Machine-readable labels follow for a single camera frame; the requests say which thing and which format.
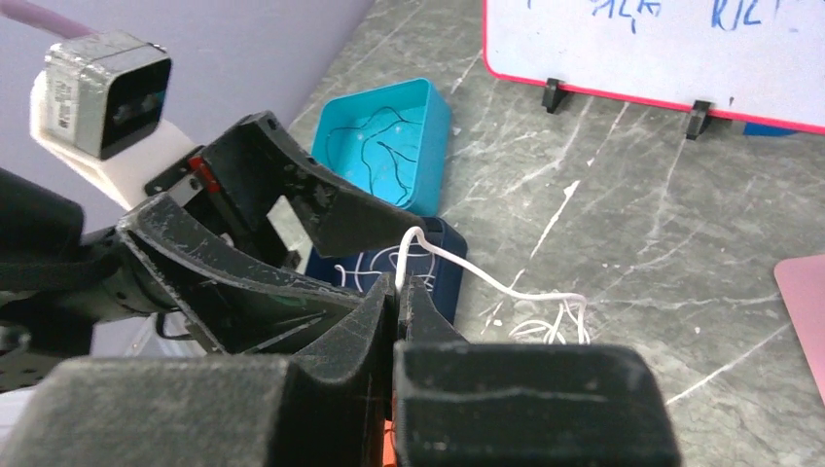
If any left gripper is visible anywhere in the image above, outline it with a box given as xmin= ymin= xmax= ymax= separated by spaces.
xmin=117 ymin=111 xmax=425 ymax=354

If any pink clipboard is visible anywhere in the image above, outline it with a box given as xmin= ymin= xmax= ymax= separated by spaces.
xmin=773 ymin=254 xmax=824 ymax=400

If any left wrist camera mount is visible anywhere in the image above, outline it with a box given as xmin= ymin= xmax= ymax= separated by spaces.
xmin=29 ymin=31 xmax=196 ymax=210

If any orange square tray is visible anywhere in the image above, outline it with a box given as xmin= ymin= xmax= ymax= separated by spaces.
xmin=382 ymin=420 xmax=397 ymax=467

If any dark blue square tray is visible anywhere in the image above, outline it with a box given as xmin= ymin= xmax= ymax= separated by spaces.
xmin=304 ymin=216 xmax=469 ymax=326

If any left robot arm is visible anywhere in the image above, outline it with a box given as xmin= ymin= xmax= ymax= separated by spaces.
xmin=1 ymin=111 xmax=424 ymax=392

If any black thin cable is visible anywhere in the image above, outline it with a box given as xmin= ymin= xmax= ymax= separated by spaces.
xmin=326 ymin=105 xmax=428 ymax=205

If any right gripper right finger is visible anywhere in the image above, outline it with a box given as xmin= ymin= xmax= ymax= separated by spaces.
xmin=393 ymin=279 xmax=682 ymax=466

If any red-framed whiteboard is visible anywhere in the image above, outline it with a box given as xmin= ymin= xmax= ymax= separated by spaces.
xmin=482 ymin=0 xmax=824 ymax=133

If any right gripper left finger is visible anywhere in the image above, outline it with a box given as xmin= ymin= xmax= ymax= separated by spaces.
xmin=1 ymin=276 xmax=395 ymax=466

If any teal square tray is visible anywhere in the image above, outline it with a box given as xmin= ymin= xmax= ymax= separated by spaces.
xmin=311 ymin=78 xmax=451 ymax=217

